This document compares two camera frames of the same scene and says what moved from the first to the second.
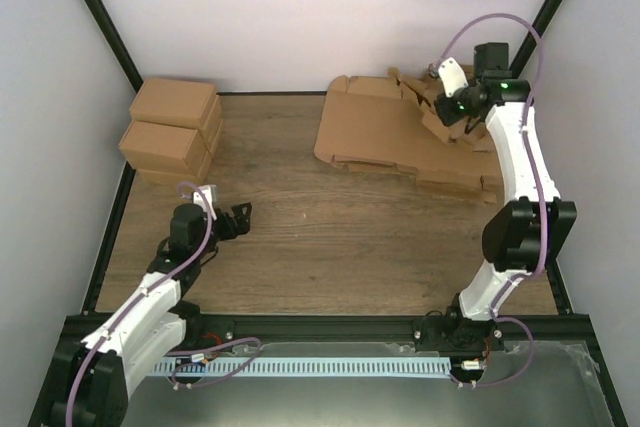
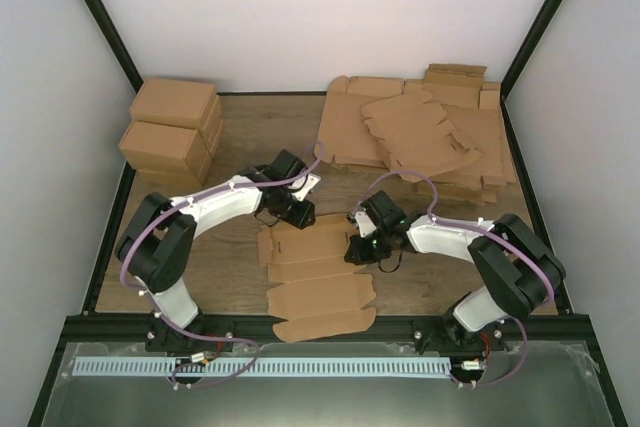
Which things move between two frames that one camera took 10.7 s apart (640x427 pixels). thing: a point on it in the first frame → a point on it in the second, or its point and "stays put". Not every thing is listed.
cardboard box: [150, 183] stays put
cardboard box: [173, 102] stays put
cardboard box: [420, 89] → [314, 289]
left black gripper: [244, 225] → [299, 219]
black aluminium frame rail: [522, 329] stays put
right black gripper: [445, 115] → [361, 256]
